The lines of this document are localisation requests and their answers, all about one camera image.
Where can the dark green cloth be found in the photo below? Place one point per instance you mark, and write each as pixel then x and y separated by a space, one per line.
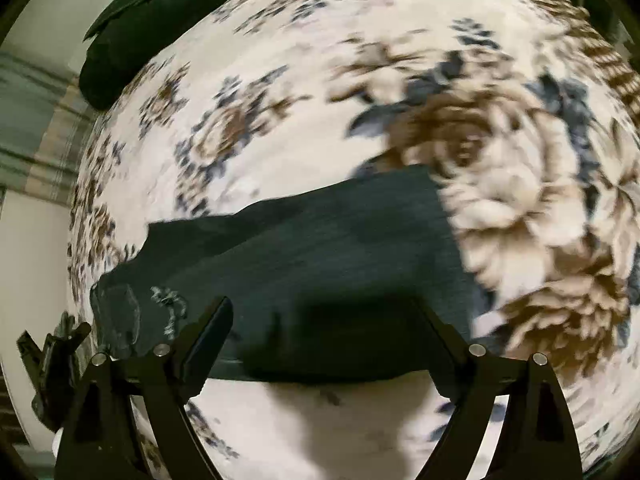
pixel 150 25

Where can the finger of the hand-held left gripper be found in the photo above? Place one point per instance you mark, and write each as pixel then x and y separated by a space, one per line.
pixel 75 335

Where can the floral blanket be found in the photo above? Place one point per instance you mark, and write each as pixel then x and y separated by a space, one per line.
pixel 310 110

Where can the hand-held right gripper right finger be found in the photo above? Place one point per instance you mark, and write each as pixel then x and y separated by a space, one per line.
pixel 440 350

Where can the dark pants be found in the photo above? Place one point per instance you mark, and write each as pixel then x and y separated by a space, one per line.
pixel 320 260

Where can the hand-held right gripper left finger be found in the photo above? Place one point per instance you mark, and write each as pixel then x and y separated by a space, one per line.
pixel 209 340

